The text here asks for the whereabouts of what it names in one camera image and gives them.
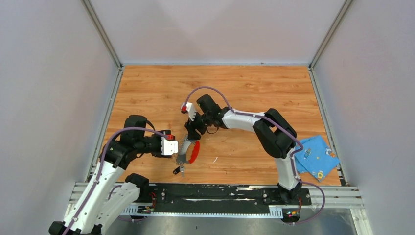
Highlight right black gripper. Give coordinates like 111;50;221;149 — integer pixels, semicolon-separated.
185;110;213;141

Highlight red handled metal key holder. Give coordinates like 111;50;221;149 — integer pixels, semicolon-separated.
176;135;200;165

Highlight black tag key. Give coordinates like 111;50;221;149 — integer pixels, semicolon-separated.
173;165;185;178

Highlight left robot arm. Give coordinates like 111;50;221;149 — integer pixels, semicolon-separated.
48;115;179;235

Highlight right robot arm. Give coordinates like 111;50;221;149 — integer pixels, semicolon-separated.
180;94;302;205

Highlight blue cloth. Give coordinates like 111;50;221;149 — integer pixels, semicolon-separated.
295;135;340;182

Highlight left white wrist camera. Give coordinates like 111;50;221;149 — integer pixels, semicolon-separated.
161;135;179;156

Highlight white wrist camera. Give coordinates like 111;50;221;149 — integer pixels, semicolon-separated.
180;102;198;121
161;135;179;156

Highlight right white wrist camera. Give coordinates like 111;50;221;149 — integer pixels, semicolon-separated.
180;102;198;121

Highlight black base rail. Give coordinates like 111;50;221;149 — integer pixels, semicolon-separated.
121;184;312;219

